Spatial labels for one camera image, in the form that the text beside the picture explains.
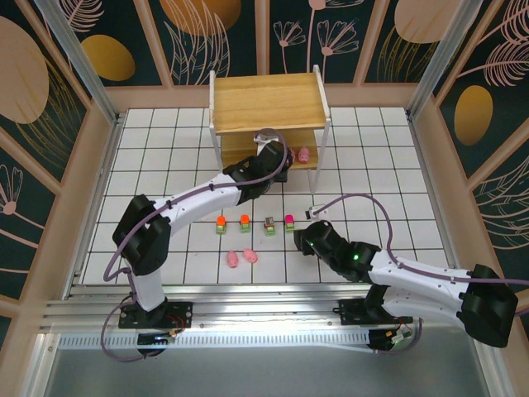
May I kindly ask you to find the wooden two-tier shelf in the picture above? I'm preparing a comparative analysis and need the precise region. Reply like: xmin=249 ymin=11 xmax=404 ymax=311
xmin=208 ymin=65 xmax=331 ymax=203

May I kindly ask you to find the black power connector box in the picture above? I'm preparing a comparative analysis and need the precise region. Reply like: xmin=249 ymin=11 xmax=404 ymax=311
xmin=369 ymin=326 xmax=414 ymax=353
xmin=137 ymin=332 xmax=175 ymax=357

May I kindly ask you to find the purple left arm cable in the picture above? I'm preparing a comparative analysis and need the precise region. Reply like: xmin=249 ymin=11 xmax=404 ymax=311
xmin=100 ymin=128 xmax=289 ymax=363

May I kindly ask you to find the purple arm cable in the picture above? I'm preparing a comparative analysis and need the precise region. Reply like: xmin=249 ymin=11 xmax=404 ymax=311
xmin=312 ymin=193 xmax=529 ymax=356
xmin=100 ymin=128 xmax=289 ymax=363

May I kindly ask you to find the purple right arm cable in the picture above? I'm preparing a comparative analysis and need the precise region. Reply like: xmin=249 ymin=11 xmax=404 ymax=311
xmin=312 ymin=193 xmax=529 ymax=356

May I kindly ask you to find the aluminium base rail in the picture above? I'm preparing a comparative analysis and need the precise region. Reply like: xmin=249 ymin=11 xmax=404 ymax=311
xmin=39 ymin=283 xmax=497 ymax=332

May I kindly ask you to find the white slotted cable duct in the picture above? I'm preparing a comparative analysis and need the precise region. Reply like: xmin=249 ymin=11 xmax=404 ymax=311
xmin=57 ymin=328 xmax=375 ymax=355

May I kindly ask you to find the aluminium side rail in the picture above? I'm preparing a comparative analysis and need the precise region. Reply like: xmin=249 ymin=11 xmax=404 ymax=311
xmin=406 ymin=111 xmax=470 ymax=293
xmin=61 ymin=111 xmax=127 ymax=301

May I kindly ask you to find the aluminium corner post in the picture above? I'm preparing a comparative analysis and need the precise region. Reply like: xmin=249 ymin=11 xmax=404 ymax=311
xmin=39 ymin=0 xmax=123 ymax=125
xmin=406 ymin=0 xmax=484 ymax=121

